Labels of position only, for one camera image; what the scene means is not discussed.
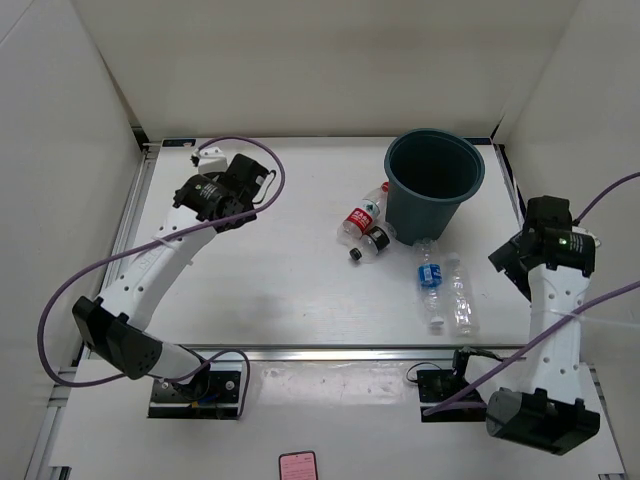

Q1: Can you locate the red label plastic bottle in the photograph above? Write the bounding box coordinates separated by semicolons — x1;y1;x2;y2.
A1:
337;181;389;245

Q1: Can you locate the blue label plastic bottle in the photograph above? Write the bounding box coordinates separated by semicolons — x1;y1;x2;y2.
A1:
413;238;445;331

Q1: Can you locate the dark green plastic bin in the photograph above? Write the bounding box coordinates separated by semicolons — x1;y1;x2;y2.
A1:
384;129;485;245

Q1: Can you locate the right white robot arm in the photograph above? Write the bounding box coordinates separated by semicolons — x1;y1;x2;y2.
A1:
449;196;600;456

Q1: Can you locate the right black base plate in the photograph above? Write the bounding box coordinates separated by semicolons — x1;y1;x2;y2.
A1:
405;362;485;423

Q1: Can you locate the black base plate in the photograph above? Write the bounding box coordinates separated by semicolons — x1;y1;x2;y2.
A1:
147;362;244;420
405;362;485;423

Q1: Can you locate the pink smartphone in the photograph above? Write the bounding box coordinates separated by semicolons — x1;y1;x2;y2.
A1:
278;451;319;480

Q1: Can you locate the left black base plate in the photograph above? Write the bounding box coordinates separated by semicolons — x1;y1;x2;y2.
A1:
147;362;244;420

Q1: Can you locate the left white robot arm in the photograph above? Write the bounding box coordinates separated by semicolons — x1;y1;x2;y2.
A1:
72;154;269;400

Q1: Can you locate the aluminium table edge rail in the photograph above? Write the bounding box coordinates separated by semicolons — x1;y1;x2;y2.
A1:
84;343;531;362

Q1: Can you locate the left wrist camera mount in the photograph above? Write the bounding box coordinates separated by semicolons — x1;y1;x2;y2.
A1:
191;146;228;175

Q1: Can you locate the clear unlabelled plastic bottle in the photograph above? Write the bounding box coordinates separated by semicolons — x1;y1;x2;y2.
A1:
444;252;479;337

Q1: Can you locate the black label plastic bottle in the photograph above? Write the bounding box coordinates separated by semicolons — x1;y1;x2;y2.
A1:
349;223;396;264

